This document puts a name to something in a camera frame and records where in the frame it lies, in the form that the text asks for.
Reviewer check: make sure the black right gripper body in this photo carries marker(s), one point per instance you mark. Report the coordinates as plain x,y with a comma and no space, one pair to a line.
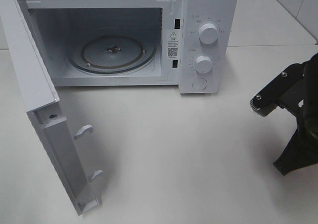
307,116

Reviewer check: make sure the round white door-release button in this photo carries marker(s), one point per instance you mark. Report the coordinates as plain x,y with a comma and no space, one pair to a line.
199,84

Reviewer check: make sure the white microwave oven body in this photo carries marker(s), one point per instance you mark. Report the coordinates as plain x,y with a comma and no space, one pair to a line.
56,21

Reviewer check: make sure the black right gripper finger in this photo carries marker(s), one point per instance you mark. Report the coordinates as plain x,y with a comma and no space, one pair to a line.
301,151

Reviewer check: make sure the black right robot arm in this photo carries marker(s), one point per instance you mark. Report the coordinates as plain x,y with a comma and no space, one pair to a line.
311,72

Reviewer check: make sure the upper white power knob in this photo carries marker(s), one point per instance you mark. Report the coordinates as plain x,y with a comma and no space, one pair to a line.
208,33

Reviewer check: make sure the white microwave door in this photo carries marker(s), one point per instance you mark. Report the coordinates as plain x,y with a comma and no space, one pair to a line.
41,102

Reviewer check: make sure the white timer knob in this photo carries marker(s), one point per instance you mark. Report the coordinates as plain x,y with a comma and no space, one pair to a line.
203,64

